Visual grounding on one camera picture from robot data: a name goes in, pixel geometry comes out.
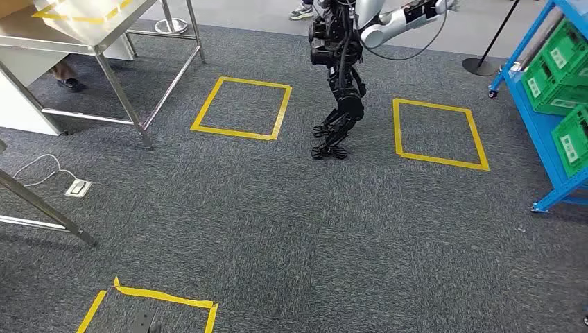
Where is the blue metal shelf rack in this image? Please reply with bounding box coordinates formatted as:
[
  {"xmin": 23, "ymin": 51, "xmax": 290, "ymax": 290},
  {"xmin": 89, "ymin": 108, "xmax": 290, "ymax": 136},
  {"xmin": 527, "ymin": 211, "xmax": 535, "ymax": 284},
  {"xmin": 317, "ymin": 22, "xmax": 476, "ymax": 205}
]
[{"xmin": 487, "ymin": 0, "xmax": 588, "ymax": 214}]

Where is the black humanoid robot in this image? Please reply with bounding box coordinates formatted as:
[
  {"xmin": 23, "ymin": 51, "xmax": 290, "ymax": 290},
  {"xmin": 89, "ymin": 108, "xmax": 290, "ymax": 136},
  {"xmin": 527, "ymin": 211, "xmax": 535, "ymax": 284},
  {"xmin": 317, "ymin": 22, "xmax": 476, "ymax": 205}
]
[{"xmin": 307, "ymin": 0, "xmax": 460, "ymax": 161}]

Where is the person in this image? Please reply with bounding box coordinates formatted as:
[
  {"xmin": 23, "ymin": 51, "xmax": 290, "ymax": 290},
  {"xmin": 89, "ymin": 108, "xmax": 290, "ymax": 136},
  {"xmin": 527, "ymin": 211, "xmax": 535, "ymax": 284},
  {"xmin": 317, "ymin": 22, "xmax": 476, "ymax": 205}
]
[
  {"xmin": 49, "ymin": 62, "xmax": 87, "ymax": 93},
  {"xmin": 289, "ymin": 0, "xmax": 316, "ymax": 22}
]

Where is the chrome stanchion base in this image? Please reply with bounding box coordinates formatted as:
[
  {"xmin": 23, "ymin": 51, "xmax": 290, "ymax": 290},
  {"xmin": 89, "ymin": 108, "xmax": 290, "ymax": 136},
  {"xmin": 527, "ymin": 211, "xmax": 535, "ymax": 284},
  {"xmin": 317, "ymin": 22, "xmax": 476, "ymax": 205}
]
[{"xmin": 153, "ymin": 0, "xmax": 189, "ymax": 35}]

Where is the black stanchion pole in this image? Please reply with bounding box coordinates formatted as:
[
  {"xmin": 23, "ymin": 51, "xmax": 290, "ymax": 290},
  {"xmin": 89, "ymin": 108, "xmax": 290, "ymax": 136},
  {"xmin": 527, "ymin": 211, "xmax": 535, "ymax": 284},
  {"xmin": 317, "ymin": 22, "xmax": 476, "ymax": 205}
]
[{"xmin": 461, "ymin": 0, "xmax": 522, "ymax": 77}]

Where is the black robot foot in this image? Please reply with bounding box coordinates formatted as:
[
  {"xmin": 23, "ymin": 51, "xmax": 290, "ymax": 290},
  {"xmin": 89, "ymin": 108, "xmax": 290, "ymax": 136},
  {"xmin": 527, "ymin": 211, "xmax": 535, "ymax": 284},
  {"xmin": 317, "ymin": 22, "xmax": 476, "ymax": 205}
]
[{"xmin": 128, "ymin": 307, "xmax": 162, "ymax": 333}]

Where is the white power strip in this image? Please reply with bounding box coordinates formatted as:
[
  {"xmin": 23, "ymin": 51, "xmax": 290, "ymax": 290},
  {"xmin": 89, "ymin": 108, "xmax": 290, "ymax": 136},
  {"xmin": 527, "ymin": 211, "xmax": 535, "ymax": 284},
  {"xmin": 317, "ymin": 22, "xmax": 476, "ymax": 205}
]
[{"xmin": 64, "ymin": 179, "xmax": 93, "ymax": 198}]

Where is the green plastic crate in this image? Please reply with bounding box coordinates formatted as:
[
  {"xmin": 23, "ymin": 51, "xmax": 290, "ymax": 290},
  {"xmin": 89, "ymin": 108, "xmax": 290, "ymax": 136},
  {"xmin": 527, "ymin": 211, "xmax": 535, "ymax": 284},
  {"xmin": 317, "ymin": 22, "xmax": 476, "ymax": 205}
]
[
  {"xmin": 542, "ymin": 18, "xmax": 588, "ymax": 81},
  {"xmin": 521, "ymin": 54, "xmax": 588, "ymax": 117},
  {"xmin": 550, "ymin": 104, "xmax": 588, "ymax": 179}
]

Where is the white cable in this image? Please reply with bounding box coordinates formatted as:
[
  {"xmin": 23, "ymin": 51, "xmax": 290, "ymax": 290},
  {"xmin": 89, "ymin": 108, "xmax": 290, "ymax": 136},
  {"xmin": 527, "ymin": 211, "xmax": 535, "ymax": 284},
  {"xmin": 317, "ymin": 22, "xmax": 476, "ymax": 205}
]
[{"xmin": 12, "ymin": 153, "xmax": 78, "ymax": 187}]

